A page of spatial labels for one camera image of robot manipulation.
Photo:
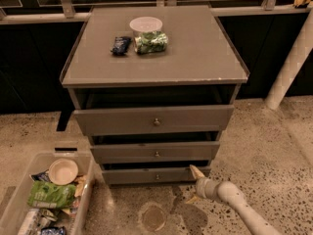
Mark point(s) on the round floor drain cover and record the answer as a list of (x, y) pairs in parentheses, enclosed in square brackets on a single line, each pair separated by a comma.
[(152, 217)]

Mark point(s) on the white plastic bowl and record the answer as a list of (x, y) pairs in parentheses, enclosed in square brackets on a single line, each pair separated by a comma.
[(145, 24)]

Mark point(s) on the white diagonal pillar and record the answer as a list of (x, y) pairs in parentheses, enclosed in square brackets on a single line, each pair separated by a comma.
[(297, 56)]

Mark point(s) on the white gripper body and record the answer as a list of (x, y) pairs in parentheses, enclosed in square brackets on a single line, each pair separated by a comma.
[(202, 185)]

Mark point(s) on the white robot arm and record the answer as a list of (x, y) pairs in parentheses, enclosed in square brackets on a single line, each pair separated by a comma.
[(226, 192)]

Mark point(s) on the green chip bag in bin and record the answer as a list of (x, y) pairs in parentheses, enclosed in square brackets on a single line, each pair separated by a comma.
[(50, 196)]

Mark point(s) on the blue packet in bin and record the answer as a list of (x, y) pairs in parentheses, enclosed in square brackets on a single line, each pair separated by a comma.
[(53, 231)]

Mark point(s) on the grey drawer cabinet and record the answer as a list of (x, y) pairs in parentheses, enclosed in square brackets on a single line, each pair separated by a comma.
[(200, 67)]

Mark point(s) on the grey bottom drawer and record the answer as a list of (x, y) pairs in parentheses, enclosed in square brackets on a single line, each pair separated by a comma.
[(148, 176)]

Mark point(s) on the grey middle drawer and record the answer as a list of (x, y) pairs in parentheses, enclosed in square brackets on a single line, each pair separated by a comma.
[(155, 152)]

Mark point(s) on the green snack bag on cabinet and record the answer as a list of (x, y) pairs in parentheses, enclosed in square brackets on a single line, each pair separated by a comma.
[(150, 42)]

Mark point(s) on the cream bowl in bin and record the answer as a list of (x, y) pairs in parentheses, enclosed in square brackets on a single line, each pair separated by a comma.
[(63, 171)]

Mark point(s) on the grey top drawer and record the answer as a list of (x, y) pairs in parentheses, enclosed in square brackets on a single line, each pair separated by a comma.
[(97, 122)]

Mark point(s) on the white packet in bin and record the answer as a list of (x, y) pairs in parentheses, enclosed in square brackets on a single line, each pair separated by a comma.
[(35, 220)]

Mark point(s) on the grey drawer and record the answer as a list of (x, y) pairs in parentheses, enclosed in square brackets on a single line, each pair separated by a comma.
[(155, 152), (148, 176), (97, 122)]

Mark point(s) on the metal railing frame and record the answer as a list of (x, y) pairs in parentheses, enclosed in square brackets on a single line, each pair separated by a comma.
[(156, 4)]

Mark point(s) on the dark blue snack packet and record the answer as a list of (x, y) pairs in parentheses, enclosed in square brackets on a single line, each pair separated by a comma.
[(120, 46)]

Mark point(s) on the clear plastic storage bin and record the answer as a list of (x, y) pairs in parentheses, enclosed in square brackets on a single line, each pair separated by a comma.
[(17, 207)]

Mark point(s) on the yellow object on ledge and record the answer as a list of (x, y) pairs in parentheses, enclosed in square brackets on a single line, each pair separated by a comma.
[(301, 3)]

